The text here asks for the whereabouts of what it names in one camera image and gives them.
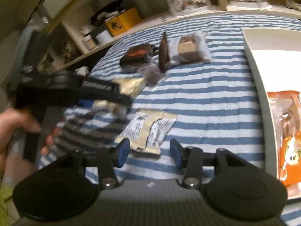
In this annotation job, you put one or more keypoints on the white cardboard tray box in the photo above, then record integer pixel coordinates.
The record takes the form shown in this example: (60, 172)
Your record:
(258, 75)

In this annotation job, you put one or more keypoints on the white cylinder cup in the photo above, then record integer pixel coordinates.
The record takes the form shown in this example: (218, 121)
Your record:
(103, 37)

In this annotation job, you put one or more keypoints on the clear round pastry packet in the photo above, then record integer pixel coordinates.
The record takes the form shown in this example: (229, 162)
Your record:
(188, 48)

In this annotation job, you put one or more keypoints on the white crumpled tissue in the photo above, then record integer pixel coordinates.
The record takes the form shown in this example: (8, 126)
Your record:
(85, 29)

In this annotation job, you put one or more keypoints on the brown figurine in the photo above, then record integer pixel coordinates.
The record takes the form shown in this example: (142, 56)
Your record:
(68, 48)

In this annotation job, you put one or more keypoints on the black bag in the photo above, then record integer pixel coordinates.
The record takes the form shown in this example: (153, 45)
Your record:
(105, 10)

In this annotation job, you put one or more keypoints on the beige labelled packet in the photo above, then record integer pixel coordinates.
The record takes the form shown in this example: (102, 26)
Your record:
(150, 127)

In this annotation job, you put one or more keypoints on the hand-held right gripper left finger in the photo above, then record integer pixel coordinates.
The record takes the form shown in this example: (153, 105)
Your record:
(123, 153)

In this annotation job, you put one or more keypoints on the white gift box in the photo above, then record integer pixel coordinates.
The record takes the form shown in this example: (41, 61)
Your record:
(60, 3)

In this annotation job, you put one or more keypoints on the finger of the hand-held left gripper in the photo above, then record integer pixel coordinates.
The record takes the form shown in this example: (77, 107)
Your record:
(112, 100)
(101, 87)

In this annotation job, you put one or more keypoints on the small brown jar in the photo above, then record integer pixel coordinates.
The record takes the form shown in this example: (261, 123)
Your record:
(89, 42)

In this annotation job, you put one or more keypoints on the clear dark ball packet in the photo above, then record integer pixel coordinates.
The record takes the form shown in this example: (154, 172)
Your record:
(151, 74)

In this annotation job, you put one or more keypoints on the wooden shelf unit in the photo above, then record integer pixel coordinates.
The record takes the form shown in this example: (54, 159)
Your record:
(77, 21)

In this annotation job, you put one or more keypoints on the person's left hand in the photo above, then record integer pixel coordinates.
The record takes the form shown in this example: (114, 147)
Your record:
(14, 122)

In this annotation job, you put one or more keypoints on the yellow box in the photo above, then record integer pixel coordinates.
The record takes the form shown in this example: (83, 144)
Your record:
(124, 22)

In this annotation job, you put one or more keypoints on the black and orange packet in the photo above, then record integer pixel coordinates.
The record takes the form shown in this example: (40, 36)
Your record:
(137, 55)

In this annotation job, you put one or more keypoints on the yellow cheese pastry packet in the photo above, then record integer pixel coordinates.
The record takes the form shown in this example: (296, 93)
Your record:
(131, 86)

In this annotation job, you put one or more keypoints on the orange biscuit packet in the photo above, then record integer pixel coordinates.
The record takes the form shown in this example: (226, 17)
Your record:
(291, 150)

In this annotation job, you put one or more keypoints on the blue striped blanket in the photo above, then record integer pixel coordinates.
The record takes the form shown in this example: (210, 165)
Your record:
(211, 94)

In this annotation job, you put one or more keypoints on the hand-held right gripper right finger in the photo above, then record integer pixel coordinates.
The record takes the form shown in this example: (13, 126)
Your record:
(176, 153)

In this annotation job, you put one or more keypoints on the small white heater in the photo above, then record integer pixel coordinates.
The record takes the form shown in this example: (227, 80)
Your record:
(82, 71)

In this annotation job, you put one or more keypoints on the dark brown packet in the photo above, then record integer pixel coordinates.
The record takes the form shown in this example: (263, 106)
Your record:
(164, 54)

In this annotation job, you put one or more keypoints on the small beige ornament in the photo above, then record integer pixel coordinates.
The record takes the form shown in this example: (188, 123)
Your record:
(294, 4)

